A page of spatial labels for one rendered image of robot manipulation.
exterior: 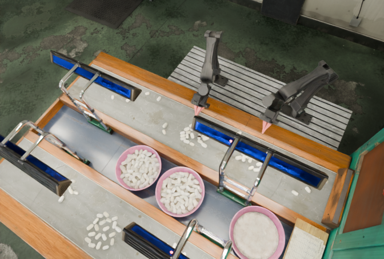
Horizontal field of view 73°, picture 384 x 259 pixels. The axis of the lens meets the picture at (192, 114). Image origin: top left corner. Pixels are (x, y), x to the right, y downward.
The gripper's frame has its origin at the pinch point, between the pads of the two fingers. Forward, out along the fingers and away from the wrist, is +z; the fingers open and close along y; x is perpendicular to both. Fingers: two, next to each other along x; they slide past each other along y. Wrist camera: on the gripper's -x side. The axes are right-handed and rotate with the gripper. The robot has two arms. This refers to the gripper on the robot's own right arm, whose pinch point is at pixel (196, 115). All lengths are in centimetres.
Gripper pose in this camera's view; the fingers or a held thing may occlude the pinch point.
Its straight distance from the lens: 156.6
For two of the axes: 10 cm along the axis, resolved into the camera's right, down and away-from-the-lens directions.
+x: 3.8, -1.3, 9.2
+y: 8.7, 3.9, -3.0
